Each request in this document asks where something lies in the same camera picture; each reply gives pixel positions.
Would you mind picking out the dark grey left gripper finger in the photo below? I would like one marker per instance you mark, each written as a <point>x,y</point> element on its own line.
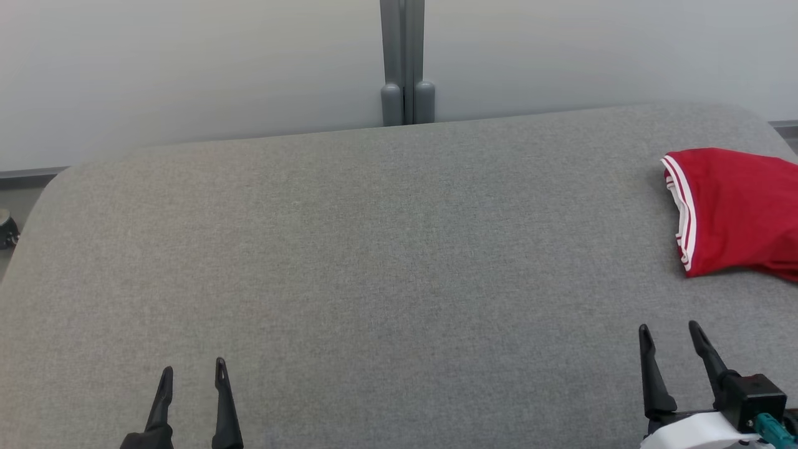
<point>161,405</point>
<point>225,418</point>

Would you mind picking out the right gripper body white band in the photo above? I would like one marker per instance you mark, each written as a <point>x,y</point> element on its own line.
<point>692,433</point>

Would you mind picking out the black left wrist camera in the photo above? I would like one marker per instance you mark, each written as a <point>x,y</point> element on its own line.
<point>134,441</point>

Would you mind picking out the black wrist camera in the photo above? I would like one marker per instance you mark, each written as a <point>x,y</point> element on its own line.
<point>134,441</point>
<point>751,396</point>

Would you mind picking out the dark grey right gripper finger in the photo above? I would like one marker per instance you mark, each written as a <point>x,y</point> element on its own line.
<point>711,362</point>
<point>654,386</point>

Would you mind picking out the grey fabric sofa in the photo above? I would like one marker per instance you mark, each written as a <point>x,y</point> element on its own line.
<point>374,280</point>

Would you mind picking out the red number print jersey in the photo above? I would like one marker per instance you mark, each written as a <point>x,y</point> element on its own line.
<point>735,212</point>

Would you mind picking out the grey partition joint post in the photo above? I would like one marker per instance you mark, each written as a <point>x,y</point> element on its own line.
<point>391,100</point>

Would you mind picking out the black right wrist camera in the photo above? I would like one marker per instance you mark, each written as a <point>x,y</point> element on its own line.
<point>751,396</point>

